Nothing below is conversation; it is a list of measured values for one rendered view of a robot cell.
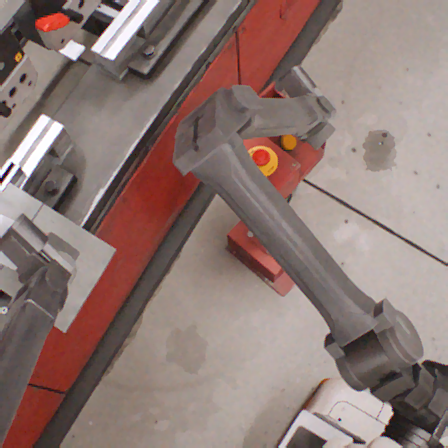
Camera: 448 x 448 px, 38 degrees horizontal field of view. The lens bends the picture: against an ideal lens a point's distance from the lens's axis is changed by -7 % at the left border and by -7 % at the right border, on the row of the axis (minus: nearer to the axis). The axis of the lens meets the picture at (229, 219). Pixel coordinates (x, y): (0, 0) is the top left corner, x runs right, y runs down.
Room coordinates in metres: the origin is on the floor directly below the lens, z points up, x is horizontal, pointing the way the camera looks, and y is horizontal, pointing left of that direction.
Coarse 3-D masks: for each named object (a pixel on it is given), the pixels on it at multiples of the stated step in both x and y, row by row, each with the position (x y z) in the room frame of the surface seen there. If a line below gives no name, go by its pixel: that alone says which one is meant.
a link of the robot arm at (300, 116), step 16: (224, 96) 0.43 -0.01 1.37; (240, 96) 0.43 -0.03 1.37; (256, 96) 0.45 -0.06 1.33; (304, 96) 0.56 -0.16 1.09; (240, 112) 0.41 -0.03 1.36; (256, 112) 0.42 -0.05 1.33; (272, 112) 0.47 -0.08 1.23; (288, 112) 0.49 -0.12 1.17; (304, 112) 0.52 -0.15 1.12; (320, 112) 0.54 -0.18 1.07; (240, 128) 0.41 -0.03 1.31; (256, 128) 0.43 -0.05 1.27; (272, 128) 0.45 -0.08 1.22; (288, 128) 0.47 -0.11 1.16; (304, 128) 0.50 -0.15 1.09
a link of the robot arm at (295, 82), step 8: (288, 72) 0.65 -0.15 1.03; (296, 72) 0.66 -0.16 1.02; (304, 72) 0.66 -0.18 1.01; (280, 80) 0.65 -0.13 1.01; (288, 80) 0.64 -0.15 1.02; (296, 80) 0.64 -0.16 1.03; (304, 80) 0.64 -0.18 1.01; (312, 80) 0.65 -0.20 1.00; (288, 88) 0.63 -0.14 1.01; (296, 88) 0.62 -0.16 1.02; (304, 88) 0.62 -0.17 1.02; (312, 88) 0.63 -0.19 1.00; (296, 96) 0.61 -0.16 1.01; (320, 96) 0.58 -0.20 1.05; (320, 104) 0.56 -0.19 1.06; (328, 104) 0.57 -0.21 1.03; (328, 112) 0.55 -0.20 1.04
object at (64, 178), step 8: (56, 168) 0.58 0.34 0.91; (64, 168) 0.57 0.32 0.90; (48, 176) 0.56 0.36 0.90; (56, 176) 0.56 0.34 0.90; (64, 176) 0.56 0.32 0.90; (72, 176) 0.55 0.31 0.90; (64, 184) 0.54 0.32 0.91; (72, 184) 0.54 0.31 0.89; (40, 192) 0.53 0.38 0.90; (56, 192) 0.52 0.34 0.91; (64, 192) 0.52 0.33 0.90; (40, 200) 0.51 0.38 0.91; (48, 200) 0.51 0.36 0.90; (56, 200) 0.51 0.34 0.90; (64, 200) 0.51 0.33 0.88; (56, 208) 0.49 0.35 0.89; (0, 296) 0.32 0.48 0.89
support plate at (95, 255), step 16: (16, 192) 0.50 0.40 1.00; (0, 208) 0.47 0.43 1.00; (16, 208) 0.46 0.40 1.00; (32, 208) 0.46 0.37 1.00; (48, 208) 0.45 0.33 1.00; (48, 224) 0.42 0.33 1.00; (64, 224) 0.42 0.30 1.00; (80, 240) 0.38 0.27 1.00; (96, 240) 0.38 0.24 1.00; (80, 256) 0.35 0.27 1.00; (96, 256) 0.35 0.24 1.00; (112, 256) 0.35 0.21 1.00; (0, 272) 0.34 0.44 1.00; (16, 272) 0.34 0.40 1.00; (80, 272) 0.32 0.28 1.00; (96, 272) 0.32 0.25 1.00; (0, 288) 0.31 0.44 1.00; (16, 288) 0.31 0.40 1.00; (80, 288) 0.29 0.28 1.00; (80, 304) 0.26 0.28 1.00; (64, 320) 0.24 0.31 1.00
